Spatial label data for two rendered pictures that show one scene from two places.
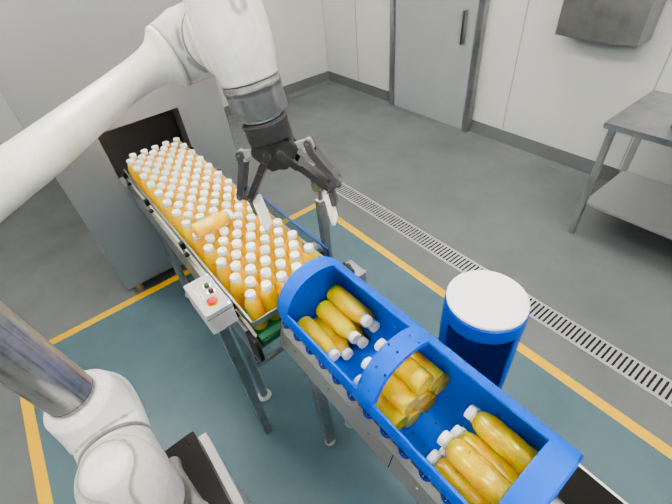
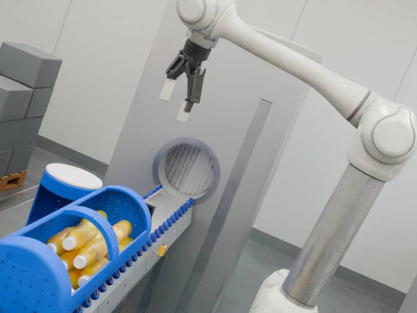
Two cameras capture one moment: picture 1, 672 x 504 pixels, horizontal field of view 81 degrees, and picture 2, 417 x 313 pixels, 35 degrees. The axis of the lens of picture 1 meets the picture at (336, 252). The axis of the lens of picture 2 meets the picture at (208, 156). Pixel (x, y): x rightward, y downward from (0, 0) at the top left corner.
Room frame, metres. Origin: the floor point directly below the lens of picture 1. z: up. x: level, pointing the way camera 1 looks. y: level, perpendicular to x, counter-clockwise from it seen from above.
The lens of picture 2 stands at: (1.91, 1.42, 1.93)
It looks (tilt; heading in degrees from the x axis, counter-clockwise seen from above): 11 degrees down; 222
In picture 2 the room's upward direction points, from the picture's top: 21 degrees clockwise
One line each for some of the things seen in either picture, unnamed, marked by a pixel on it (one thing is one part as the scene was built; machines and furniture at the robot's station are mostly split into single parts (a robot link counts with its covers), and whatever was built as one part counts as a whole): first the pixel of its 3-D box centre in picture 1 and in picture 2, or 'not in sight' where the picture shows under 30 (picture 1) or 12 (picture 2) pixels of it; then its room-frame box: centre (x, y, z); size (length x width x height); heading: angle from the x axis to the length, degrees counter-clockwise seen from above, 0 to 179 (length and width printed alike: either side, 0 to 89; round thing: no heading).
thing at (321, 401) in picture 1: (323, 412); not in sight; (0.90, 0.14, 0.31); 0.06 x 0.06 x 0.63; 35
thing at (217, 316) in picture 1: (210, 302); not in sight; (0.99, 0.48, 1.05); 0.20 x 0.10 x 0.10; 35
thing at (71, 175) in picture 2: not in sight; (74, 176); (0.03, -1.00, 1.03); 0.28 x 0.28 x 0.01
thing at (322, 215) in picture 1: (331, 282); not in sight; (1.51, 0.04, 0.55); 0.04 x 0.04 x 1.10; 35
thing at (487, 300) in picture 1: (487, 298); not in sight; (0.89, -0.51, 1.03); 0.28 x 0.28 x 0.01
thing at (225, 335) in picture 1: (246, 381); not in sight; (0.99, 0.48, 0.50); 0.04 x 0.04 x 1.00; 35
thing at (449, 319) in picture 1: (469, 367); not in sight; (0.89, -0.51, 0.59); 0.28 x 0.28 x 0.88
